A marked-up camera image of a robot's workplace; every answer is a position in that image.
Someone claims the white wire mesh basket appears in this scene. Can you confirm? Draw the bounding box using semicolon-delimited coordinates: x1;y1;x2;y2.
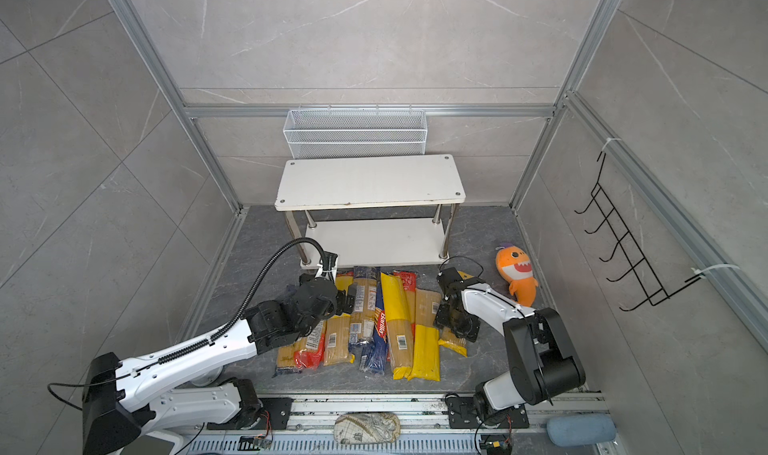
283;108;428;159

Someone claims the yellow-end spaghetti bag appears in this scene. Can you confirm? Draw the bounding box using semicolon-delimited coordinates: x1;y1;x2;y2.
434;267;468;357

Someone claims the blue grey foam roll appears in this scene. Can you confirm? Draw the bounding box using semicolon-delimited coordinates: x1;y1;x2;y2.
546;414;617;448

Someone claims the blue Barilla spaghetti bag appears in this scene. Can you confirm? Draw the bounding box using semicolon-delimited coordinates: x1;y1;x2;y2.
360;283;389;375

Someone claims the yellow-top spaghetti bag barcode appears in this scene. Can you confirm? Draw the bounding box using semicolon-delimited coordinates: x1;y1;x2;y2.
380;273;414;380

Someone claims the blue tan spaghetti bag leftmost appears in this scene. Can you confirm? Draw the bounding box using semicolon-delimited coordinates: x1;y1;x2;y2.
275;344;301;376

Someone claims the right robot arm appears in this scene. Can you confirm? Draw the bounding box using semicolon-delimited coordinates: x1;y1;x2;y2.
434;261;586;425

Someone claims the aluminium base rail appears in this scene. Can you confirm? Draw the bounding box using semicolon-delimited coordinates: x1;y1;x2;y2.
183;392;626;454

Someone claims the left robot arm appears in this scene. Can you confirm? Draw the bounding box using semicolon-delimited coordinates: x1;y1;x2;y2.
79;237;351;454

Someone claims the half yellow spaghetti bag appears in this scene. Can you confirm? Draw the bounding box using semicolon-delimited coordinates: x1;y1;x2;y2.
409;289;442;381

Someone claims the white two-tier shelf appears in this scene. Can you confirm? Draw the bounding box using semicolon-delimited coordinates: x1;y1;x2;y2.
274;154;466;267

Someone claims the black wire hook rack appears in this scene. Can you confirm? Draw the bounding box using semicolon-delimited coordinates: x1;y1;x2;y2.
574;152;705;313

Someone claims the clear blue-end spaghetti bag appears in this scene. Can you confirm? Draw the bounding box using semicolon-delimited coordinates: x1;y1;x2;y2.
349;266;379;347

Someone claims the patterned cloth pouch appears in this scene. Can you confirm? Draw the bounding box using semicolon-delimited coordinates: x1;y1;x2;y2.
333;412;401;445

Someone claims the red spaghetti bag left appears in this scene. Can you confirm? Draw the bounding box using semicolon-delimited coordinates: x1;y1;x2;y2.
294;321;326;370

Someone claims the orange shark plush toy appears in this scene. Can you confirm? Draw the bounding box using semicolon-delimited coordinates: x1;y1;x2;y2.
495;245;538;307

